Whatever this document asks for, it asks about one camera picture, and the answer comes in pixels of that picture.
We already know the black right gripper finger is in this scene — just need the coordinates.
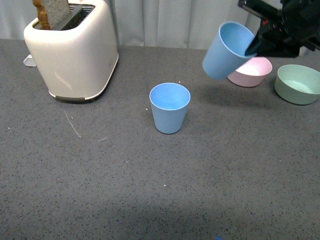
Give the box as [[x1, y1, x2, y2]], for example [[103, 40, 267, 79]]
[[244, 37, 265, 56]]

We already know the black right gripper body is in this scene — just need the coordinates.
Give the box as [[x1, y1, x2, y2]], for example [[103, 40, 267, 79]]
[[238, 0, 320, 58]]

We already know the blue cup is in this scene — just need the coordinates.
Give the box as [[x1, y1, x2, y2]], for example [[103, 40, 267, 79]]
[[202, 21, 255, 80], [149, 82, 191, 134]]

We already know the pink bowl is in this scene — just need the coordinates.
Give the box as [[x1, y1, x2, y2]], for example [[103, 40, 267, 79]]
[[227, 57, 273, 88]]

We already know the green bowl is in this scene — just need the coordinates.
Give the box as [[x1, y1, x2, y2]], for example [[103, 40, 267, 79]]
[[274, 64, 320, 105]]

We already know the grey curtain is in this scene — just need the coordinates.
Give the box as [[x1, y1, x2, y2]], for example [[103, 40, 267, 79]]
[[0, 0, 320, 56]]

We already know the cream two-slot toaster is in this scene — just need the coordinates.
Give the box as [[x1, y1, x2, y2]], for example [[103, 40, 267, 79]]
[[24, 0, 119, 101]]

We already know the brown bread slice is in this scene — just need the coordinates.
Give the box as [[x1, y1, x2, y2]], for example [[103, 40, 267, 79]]
[[32, 0, 71, 30]]

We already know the white power plug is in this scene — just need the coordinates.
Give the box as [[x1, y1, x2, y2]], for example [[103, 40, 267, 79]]
[[23, 54, 37, 67]]

